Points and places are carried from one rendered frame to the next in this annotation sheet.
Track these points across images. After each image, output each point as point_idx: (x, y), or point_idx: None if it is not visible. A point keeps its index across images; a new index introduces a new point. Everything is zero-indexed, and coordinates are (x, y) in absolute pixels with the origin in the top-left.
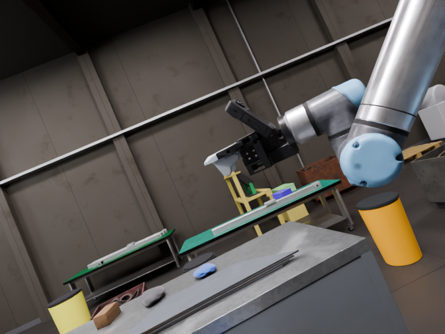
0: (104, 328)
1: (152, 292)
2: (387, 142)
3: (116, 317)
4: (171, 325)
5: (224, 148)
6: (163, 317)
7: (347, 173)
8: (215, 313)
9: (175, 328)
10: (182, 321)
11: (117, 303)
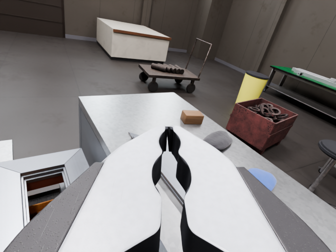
0: (180, 122)
1: (217, 139)
2: None
3: (193, 124)
4: (162, 178)
5: (242, 170)
6: (168, 168)
7: None
8: (167, 224)
9: (156, 185)
10: (165, 188)
11: (202, 117)
